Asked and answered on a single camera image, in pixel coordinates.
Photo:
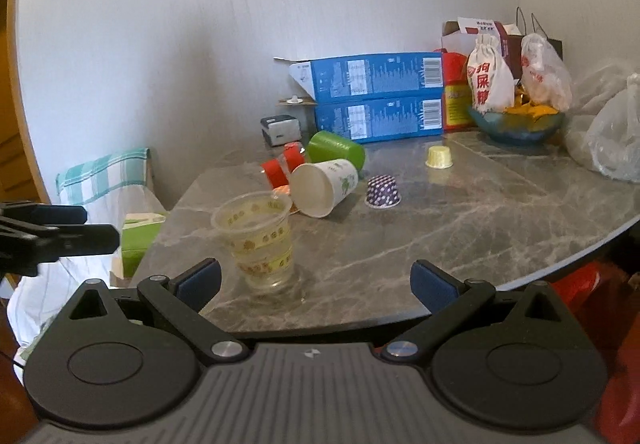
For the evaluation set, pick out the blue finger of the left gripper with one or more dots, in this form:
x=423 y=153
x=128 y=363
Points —
x=44 y=214
x=25 y=246

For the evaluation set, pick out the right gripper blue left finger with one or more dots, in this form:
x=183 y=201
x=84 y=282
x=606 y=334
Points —
x=175 y=305

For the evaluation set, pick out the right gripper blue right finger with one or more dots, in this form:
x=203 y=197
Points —
x=451 y=302

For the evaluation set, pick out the clear cup with HBD ribbon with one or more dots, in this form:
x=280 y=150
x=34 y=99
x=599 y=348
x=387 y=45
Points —
x=254 y=227

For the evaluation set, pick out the clear cup with red bands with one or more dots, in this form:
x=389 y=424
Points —
x=279 y=169

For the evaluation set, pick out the white paper cup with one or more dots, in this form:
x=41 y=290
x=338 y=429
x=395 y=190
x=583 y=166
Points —
x=317 y=188

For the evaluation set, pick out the green plastic cup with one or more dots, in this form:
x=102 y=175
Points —
x=326 y=146

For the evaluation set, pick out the teal checkered cloth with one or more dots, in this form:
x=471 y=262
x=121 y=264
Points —
x=93 y=180

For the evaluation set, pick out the purple dotted cupcake liner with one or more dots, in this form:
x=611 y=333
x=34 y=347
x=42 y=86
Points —
x=382 y=192

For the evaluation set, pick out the yellow cupcake liner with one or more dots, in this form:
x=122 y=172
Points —
x=439 y=157

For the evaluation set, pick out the red plastic bag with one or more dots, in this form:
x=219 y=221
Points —
x=605 y=301

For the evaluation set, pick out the red yellow box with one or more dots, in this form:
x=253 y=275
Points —
x=457 y=97

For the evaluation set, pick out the blue glass bowl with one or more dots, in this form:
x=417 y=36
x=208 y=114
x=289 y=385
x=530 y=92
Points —
x=517 y=130

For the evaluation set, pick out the lower blue carton box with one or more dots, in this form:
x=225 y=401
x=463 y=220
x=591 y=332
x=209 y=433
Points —
x=385 y=119

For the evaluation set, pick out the blue carton box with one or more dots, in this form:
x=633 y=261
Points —
x=373 y=76
x=385 y=119

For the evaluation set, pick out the upper blue carton box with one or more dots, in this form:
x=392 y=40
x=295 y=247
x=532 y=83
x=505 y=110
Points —
x=373 y=76

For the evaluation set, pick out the clear plastic bag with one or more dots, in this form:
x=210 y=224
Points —
x=601 y=131

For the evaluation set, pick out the white plastic snack bag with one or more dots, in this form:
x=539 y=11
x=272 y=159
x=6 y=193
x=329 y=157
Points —
x=544 y=74

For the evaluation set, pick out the white red cardboard box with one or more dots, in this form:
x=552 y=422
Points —
x=460 y=36

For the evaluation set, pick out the black paper gift bag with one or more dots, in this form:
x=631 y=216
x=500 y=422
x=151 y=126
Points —
x=533 y=24

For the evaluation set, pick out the white drawstring candy bag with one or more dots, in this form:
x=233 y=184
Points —
x=489 y=77

